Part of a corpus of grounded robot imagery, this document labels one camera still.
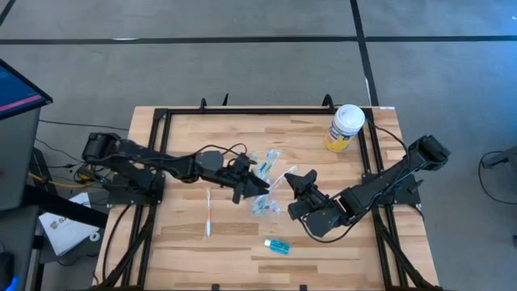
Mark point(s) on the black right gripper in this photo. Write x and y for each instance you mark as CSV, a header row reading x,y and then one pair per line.
x,y
311,200

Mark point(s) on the white paper booklet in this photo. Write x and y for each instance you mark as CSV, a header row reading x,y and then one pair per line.
x,y
64,234

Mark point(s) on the blue mouthwash bottle white cap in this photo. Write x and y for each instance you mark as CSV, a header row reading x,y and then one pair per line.
x,y
279,246

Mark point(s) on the blue mouthwash bottle green label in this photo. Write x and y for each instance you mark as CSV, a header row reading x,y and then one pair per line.
x,y
261,206

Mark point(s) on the monitor with blue screen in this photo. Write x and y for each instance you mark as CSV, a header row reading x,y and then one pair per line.
x,y
16,93

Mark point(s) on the black aluminium table frame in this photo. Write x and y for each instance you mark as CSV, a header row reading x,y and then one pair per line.
x,y
262,110

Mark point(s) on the gray monitor stand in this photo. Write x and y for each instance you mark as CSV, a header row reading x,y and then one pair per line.
x,y
18,161

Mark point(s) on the orange toothbrush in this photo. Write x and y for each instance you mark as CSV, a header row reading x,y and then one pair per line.
x,y
208,214

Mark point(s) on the purple toothbrush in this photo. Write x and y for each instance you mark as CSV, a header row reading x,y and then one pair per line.
x,y
278,182

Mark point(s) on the blue toothbrush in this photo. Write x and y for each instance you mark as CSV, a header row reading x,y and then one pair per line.
x,y
274,158
254,157
264,163

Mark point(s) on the small clear plastic packet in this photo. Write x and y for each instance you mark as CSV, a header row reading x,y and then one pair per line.
x,y
274,207

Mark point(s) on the black desk beam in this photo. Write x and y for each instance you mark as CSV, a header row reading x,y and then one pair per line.
x,y
60,206

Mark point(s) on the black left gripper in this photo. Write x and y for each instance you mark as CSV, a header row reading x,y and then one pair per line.
x,y
232,175

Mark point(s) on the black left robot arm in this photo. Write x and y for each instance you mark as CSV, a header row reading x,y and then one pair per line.
x,y
137,151

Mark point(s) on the yellow Lysol wipes canister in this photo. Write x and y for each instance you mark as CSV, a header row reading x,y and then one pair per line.
x,y
343,121

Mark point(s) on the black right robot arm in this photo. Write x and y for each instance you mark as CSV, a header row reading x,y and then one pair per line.
x,y
383,182

